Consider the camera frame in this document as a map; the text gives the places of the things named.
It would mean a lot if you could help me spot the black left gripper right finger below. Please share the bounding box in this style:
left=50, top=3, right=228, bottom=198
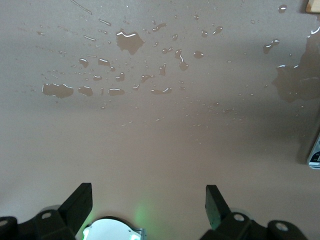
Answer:
left=201, top=184, right=308, bottom=240

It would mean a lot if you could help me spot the wooden cutting board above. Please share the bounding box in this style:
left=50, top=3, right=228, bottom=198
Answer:
left=305, top=0, right=320, bottom=13

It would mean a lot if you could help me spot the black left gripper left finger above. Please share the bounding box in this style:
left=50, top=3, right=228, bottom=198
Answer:
left=0, top=182, right=93, bottom=240

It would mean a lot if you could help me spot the silver digital kitchen scale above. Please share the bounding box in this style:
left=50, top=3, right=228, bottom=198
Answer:
left=306, top=132, right=320, bottom=171

